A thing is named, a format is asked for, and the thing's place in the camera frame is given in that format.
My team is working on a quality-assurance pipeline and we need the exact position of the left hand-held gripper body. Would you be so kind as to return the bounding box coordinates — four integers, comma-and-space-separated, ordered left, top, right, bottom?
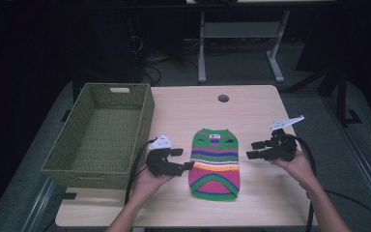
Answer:
146, 133, 186, 178

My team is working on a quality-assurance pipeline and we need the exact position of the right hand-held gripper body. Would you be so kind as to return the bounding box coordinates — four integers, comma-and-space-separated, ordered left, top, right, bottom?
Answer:
263, 114, 305, 162

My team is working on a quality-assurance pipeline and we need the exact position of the striped knitted pet sweater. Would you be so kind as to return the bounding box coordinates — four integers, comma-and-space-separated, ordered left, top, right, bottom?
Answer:
187, 128, 242, 202

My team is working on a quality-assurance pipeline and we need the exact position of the green woven basket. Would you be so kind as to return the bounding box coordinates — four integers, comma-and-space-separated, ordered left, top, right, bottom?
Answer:
41, 82, 156, 190

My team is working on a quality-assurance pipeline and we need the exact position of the person's left hand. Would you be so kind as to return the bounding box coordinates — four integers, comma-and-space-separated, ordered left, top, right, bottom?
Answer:
130, 163, 176, 203

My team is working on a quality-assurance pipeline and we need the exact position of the person's right hand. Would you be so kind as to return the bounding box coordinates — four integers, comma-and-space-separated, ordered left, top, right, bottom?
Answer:
271, 149, 321, 191

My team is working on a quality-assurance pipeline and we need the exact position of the black metal stand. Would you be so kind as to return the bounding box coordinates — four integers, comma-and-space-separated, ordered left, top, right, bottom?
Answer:
295, 61, 363, 128

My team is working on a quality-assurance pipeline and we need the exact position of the dark computer tower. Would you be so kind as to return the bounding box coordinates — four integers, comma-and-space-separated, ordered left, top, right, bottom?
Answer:
85, 9, 145, 85

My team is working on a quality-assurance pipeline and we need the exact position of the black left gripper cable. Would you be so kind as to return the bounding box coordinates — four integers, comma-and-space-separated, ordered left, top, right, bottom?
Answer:
124, 137, 158, 207

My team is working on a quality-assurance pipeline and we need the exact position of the thick black right gripper cable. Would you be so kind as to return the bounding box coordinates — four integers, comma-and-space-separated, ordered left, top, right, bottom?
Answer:
293, 133, 318, 232

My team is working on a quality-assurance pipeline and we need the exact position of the aluminium floor rail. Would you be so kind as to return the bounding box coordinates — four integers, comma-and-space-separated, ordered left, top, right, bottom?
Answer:
322, 95, 371, 224
21, 177, 58, 232

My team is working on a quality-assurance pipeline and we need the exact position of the tangle of black floor cables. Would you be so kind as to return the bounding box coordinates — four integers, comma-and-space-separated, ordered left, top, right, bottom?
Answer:
140, 37, 201, 87

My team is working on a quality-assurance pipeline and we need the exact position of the thin black cable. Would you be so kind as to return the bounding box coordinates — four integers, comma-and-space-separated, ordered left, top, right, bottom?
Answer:
324, 188, 371, 230

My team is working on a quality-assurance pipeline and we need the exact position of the grey metal desk frame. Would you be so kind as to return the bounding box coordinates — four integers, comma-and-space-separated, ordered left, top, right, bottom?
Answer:
196, 9, 292, 85

